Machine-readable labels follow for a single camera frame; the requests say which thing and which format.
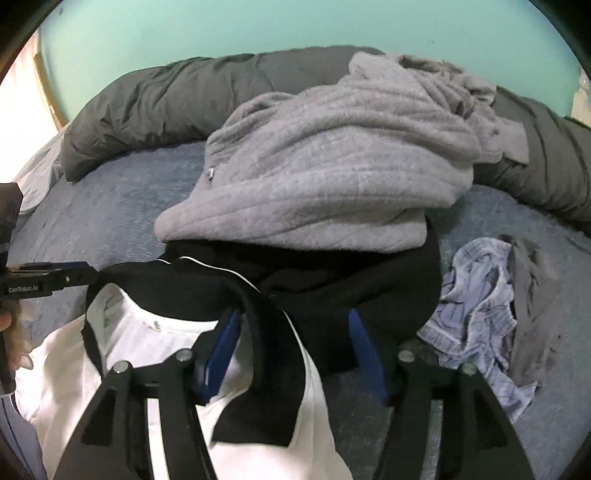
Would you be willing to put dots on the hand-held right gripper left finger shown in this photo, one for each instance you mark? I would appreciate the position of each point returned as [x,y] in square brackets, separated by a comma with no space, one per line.
[224,350]

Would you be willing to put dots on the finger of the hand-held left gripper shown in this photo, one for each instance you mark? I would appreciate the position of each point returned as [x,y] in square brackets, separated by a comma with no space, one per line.
[74,279]
[69,266]

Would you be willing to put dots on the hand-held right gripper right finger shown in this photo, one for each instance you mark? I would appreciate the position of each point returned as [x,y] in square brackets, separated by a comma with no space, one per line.
[367,355]

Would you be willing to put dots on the white polo shirt black trim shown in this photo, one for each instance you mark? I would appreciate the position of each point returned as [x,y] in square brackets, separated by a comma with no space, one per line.
[69,369]

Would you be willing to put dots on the person's left hand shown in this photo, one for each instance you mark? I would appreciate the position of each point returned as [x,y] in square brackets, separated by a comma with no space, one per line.
[17,346]

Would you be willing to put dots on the black garment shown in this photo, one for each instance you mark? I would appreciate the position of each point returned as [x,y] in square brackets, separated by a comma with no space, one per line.
[360,281]

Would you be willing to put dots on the blue checked boxer shorts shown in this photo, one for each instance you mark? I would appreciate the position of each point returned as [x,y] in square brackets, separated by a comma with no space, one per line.
[480,300]

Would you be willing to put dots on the dark grey crumpled garment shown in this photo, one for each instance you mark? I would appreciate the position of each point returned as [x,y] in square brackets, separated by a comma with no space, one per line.
[535,314]

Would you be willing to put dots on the wooden window trim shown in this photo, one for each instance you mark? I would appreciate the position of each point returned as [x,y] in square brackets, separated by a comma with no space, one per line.
[48,92]

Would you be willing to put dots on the dark grey rolled duvet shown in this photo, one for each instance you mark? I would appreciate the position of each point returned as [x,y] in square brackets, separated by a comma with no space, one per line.
[152,106]

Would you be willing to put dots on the grey knit sweater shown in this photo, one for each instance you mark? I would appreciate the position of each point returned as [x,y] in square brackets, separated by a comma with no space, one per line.
[323,161]

